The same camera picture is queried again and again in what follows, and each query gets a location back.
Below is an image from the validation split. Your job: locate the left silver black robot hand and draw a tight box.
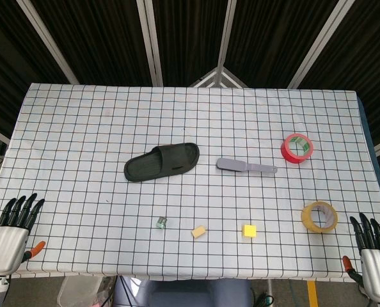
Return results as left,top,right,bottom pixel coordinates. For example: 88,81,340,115
0,193,46,276

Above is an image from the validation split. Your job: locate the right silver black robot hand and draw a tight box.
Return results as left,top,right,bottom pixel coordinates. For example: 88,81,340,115
342,212,380,300

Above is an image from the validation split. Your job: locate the grey brush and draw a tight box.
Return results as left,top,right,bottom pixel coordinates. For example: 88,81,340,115
216,157,278,175

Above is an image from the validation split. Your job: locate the black rubber slipper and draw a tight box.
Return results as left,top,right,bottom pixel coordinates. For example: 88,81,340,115
123,142,200,183

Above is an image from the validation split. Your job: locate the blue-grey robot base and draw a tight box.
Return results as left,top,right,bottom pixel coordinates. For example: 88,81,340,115
113,276,253,307

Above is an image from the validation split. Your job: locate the clear plastic container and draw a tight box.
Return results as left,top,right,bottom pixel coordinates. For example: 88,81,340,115
57,276,104,307

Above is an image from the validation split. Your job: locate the tan tape roll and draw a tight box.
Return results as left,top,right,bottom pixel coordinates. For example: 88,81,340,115
301,201,339,233

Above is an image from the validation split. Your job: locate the yellow block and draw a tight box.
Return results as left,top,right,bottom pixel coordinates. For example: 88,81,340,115
242,224,258,239

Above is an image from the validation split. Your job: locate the white checkered tablecloth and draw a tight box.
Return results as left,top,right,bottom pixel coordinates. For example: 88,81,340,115
0,83,380,282

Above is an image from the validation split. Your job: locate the red bowl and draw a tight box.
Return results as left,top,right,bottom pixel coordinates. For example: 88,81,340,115
280,133,314,164

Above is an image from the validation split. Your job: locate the tan sponge block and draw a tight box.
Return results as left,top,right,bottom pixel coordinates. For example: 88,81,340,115
191,224,207,239

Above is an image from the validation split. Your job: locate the white triangular frame brace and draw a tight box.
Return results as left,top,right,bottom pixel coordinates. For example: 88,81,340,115
189,67,249,89

